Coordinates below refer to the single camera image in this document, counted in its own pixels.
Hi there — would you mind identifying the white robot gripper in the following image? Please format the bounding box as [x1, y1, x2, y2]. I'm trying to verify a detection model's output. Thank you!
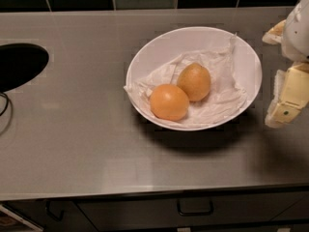
[262, 0, 309, 129]

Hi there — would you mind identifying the dull orange fruit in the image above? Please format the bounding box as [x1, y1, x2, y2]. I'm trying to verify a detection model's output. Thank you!
[177, 63, 211, 102]

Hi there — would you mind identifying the white ceramic bowl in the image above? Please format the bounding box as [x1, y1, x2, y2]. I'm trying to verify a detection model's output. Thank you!
[125, 27, 262, 131]

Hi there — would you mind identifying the white paper towel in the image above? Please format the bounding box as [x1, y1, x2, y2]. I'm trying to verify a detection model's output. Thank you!
[125, 34, 248, 131]

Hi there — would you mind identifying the bright orange front fruit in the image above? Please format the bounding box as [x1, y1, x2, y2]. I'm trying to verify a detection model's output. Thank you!
[150, 84, 189, 121]

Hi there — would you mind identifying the dark drawer front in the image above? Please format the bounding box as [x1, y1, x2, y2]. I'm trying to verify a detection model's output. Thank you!
[78, 192, 306, 231]

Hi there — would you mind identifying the black round sink opening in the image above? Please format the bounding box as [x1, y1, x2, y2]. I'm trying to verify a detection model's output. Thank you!
[0, 43, 49, 92]

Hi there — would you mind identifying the black centre drawer handle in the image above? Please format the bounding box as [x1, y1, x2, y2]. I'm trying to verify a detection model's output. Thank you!
[177, 199, 214, 217]

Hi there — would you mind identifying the black drawer handle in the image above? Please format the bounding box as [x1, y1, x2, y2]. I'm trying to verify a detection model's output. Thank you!
[177, 199, 214, 217]
[45, 200, 65, 222]

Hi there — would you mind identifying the black left drawer handle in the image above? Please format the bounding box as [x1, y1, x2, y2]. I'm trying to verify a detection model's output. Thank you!
[45, 200, 65, 222]

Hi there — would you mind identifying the black cable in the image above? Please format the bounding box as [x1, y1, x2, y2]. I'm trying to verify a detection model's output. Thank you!
[0, 92, 10, 117]

